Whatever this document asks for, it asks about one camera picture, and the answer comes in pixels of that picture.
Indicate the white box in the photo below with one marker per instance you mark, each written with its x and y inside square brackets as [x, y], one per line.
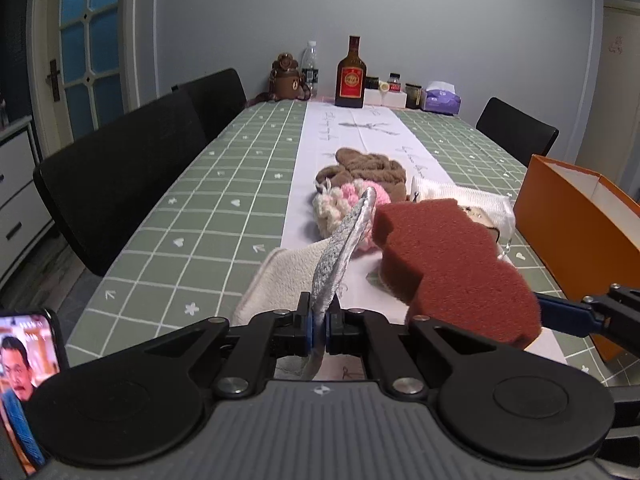
[390, 97]

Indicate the glass-paned door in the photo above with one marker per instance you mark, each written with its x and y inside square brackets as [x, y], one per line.
[90, 45]

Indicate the brown bear-shaped bottle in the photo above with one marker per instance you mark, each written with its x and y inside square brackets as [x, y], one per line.
[286, 80]

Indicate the white mesh cloth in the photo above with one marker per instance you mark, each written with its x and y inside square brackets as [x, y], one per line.
[480, 197]

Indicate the small red-labelled jar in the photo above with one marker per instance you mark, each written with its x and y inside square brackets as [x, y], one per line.
[395, 82]

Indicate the brown fluffy towel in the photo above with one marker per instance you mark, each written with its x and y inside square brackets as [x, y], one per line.
[370, 165]

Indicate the small dark jar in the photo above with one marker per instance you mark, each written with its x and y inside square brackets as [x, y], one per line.
[371, 82]

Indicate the clear plastic water bottle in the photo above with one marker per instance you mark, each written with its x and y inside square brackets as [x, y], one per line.
[310, 67]

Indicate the purple tissue pack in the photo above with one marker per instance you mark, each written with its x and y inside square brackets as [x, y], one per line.
[441, 99]

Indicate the brown glass liquor bottle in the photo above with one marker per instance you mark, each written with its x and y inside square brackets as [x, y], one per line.
[350, 80]

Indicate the cream interior door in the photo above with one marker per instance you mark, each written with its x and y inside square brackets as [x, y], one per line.
[622, 90]

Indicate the silver glittery soft strip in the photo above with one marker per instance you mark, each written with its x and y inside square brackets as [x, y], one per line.
[345, 240]

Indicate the orange storage box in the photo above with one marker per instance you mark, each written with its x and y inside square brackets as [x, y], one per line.
[565, 225]

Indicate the beige fluffy towel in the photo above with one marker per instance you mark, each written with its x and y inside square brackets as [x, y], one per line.
[280, 285]

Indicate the pink and cream crocheted item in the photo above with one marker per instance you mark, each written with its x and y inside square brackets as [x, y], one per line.
[335, 210]

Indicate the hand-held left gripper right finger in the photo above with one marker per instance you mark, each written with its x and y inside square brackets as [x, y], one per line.
[328, 332]

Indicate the maroon sponge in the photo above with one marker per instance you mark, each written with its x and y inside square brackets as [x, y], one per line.
[450, 270]

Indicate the dark glass jar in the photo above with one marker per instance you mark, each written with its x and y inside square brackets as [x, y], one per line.
[413, 96]

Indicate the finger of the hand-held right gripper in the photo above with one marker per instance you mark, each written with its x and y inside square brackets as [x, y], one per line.
[570, 315]

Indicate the white printed table runner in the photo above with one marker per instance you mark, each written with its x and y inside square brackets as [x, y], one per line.
[320, 160]

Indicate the white drawer cabinet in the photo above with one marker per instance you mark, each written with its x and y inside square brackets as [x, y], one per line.
[17, 185]

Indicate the smartphone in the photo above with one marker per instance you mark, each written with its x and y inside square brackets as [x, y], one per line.
[20, 375]

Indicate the small yellow-lidded jar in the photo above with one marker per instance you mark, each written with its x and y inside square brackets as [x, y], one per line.
[384, 86]

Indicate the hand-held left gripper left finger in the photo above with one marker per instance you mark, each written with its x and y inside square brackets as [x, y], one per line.
[312, 332]

